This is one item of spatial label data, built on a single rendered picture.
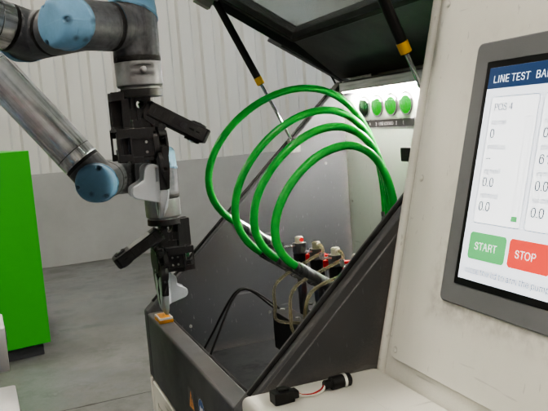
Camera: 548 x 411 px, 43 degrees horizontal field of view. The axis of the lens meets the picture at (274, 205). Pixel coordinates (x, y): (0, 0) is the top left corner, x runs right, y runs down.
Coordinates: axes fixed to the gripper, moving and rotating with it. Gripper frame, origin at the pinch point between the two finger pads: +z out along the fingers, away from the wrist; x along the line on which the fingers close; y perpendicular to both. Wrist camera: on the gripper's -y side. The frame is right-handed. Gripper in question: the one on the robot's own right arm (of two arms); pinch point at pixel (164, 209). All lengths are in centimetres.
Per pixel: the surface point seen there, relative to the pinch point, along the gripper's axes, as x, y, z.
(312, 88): -11.2, -34.0, -19.1
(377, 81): -21, -54, -20
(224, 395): 13.9, -3.6, 28.2
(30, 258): -343, 11, 59
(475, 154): 40, -32, -7
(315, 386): 25.5, -13.9, 25.1
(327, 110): -3.1, -32.9, -14.5
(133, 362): -296, -38, 122
